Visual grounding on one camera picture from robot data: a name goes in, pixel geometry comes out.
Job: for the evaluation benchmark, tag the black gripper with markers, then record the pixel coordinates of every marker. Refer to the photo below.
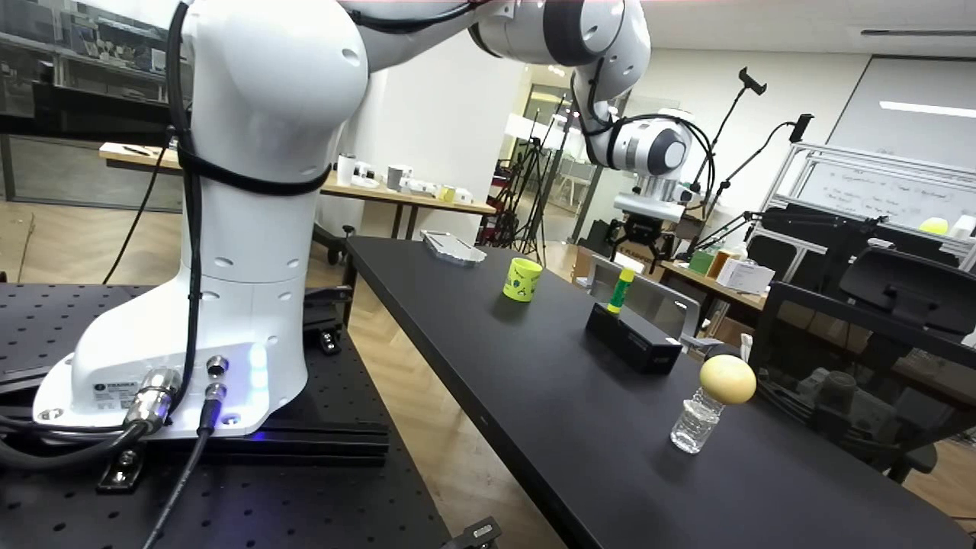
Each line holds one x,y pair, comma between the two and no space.
649,218

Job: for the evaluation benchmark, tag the green yellow glue stick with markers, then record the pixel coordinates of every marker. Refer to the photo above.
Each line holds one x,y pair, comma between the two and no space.
619,292

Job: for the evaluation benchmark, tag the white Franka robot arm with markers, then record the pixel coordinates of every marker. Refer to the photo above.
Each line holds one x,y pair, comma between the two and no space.
264,154

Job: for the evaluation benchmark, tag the yellow-green mug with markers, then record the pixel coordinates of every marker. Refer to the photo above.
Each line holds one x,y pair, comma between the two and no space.
523,283

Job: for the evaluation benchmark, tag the grey flat panel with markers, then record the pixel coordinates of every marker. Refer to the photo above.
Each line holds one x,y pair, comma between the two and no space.
664,303

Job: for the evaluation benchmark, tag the black rectangular box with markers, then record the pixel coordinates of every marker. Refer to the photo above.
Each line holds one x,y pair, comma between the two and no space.
634,338

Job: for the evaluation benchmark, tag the yellow egg-shaped ball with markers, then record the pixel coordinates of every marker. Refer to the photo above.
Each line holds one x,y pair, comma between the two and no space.
727,379

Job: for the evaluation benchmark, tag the clear drinking glass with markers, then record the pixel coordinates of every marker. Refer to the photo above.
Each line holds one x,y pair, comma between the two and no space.
698,427

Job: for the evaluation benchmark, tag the whiteboard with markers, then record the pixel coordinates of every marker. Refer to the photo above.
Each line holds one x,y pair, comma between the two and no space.
874,188

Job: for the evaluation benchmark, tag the long wooden desk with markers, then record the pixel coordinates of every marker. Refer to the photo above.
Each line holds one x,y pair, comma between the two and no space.
408,198

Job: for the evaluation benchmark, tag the black edge clamp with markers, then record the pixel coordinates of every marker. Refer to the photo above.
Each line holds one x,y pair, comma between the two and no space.
474,535

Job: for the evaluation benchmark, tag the black perforated breadboard base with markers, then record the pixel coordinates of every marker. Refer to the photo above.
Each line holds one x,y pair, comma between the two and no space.
306,508

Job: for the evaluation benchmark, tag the dark equipment shelf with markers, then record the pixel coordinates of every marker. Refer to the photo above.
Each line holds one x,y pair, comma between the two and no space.
62,70

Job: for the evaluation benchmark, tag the black camera stand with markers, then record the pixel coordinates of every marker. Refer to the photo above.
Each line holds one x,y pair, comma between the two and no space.
800,127
751,81

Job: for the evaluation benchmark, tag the metal base mounting bracket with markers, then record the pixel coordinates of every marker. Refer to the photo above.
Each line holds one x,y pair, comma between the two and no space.
120,472

